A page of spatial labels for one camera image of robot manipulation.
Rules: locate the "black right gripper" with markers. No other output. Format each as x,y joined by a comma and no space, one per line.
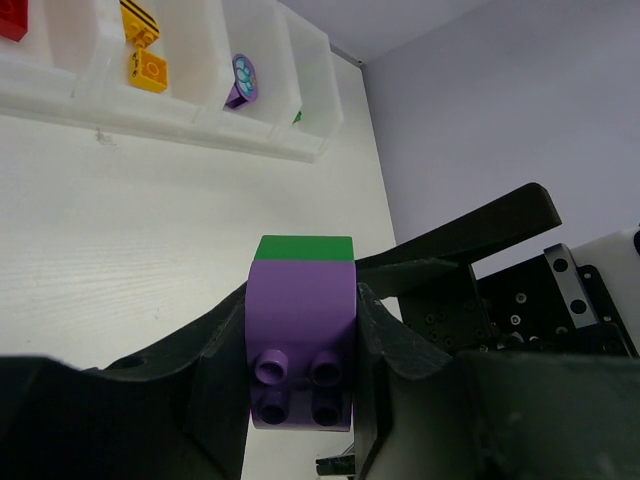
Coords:
548,303

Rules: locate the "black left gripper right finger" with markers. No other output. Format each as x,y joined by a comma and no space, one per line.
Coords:
422,414

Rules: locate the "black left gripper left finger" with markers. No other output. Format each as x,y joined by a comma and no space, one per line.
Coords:
177,409

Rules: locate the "light purple rounded lego brick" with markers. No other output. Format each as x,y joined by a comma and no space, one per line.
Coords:
300,319

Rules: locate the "green curved lego brick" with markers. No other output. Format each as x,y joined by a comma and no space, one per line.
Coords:
305,248

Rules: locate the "orange yellow lego brick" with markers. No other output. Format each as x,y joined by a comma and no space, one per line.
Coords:
147,71

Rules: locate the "purple flower lego brick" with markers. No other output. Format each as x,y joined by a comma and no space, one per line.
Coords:
245,86

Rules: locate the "white four-compartment sorting tray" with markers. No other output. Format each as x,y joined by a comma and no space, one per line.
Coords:
72,68

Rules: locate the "yellow striped lego brick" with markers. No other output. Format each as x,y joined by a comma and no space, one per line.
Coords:
140,28

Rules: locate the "red slope lego brick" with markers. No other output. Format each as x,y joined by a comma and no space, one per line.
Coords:
14,19

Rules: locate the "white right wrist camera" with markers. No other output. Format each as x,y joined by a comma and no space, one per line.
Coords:
609,270

